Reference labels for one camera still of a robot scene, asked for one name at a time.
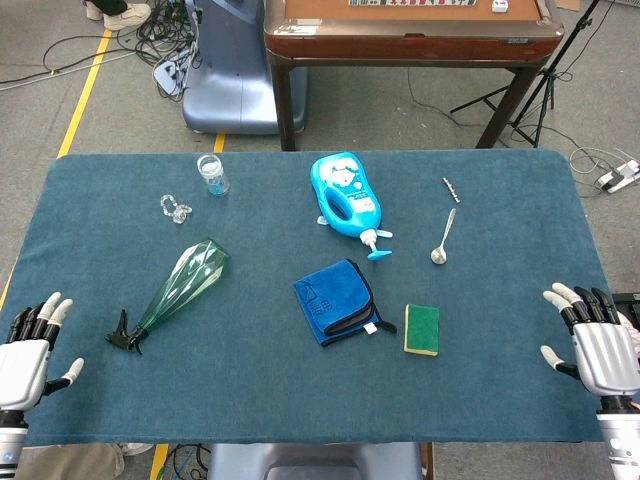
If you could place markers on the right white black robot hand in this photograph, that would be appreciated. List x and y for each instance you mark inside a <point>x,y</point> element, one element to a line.
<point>607,355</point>

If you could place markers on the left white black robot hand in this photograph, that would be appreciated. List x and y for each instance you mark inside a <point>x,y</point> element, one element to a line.
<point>22,365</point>

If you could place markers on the green transparent spray bottle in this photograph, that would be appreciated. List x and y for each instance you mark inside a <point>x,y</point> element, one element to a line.
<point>190,280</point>

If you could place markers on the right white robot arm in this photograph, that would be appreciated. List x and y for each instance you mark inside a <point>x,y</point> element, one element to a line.
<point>622,445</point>

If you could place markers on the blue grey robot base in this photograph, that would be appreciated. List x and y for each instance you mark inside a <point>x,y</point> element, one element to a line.
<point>225,75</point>

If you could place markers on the blue detergent bottle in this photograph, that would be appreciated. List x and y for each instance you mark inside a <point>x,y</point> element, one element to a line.
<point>367,215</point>

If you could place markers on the black tripod stand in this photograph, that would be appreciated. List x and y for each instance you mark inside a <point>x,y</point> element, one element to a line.
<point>550,74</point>

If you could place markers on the beige trousers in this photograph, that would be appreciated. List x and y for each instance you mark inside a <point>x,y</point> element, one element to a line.
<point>65,462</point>

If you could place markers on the green yellow sponge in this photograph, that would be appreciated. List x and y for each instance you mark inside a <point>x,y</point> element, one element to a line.
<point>422,330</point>

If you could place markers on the metal spoon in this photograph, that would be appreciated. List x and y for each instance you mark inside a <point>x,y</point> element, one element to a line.
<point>439,256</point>

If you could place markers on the teal tablecloth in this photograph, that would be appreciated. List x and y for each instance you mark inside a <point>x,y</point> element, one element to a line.
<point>250,390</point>

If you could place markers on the clear plastic jar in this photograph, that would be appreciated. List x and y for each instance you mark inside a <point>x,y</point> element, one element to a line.
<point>215,180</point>

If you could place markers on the blue folded microfiber cloth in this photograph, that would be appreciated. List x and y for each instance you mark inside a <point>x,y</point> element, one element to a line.
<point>330,300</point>

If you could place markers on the white power strip with plugs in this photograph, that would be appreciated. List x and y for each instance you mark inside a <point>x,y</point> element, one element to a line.
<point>165,75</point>

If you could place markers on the beige shoe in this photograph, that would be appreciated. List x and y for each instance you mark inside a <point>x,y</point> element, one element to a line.
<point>125,17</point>

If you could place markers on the single white mahjong tile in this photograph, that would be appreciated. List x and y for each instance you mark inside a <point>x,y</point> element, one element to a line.
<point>500,6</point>

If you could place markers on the brown mahjong table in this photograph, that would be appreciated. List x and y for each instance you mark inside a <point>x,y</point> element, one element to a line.
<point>400,47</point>

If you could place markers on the row of mahjong tiles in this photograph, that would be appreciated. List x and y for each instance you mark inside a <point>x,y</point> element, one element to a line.
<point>410,2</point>

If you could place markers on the grey blue robot pedestal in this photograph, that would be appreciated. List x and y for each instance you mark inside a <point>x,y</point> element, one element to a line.
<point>315,462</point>

